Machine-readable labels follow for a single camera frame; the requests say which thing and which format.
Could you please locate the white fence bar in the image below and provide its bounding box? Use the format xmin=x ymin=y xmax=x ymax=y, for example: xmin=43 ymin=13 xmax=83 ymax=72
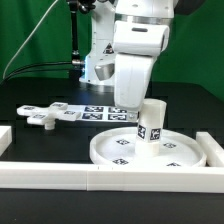
xmin=0 ymin=126 xmax=12 ymax=156
xmin=0 ymin=162 xmax=224 ymax=193
xmin=196 ymin=132 xmax=224 ymax=167

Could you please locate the grey cable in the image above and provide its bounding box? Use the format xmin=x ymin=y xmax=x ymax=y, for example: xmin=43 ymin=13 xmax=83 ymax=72
xmin=2 ymin=0 xmax=60 ymax=80

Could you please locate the white marker tag sheet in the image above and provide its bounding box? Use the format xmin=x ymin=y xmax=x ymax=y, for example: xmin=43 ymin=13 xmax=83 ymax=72
xmin=68 ymin=105 xmax=137 ymax=122

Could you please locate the white right fence bar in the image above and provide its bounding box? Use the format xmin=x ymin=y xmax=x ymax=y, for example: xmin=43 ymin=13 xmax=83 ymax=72
xmin=196 ymin=132 xmax=224 ymax=167

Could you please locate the white round table top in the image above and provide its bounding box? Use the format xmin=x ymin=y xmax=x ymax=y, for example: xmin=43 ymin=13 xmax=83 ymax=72
xmin=90 ymin=127 xmax=206 ymax=168

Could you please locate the black cable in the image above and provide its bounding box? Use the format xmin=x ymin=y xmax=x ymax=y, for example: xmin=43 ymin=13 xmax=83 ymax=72
xmin=0 ymin=60 xmax=84 ymax=84

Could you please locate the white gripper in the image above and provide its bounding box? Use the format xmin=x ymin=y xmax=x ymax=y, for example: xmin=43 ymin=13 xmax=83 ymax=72
xmin=114 ymin=53 xmax=156 ymax=120

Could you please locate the white front fence bar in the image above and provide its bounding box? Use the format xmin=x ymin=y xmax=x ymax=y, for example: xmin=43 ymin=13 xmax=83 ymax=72
xmin=0 ymin=162 xmax=224 ymax=193

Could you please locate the white cross table base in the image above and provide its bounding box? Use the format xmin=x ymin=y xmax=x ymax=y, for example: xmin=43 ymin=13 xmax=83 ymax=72
xmin=17 ymin=102 xmax=81 ymax=130

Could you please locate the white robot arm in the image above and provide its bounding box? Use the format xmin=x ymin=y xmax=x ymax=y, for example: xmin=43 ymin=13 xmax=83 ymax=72
xmin=80 ymin=0 xmax=206 ymax=121

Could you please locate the white left fence bar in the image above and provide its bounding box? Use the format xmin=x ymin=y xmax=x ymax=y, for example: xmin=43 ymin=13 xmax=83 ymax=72
xmin=0 ymin=126 xmax=12 ymax=156

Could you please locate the black camera stand pole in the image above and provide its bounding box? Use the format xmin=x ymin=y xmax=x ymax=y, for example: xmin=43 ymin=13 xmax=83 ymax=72
xmin=66 ymin=0 xmax=96 ymax=79

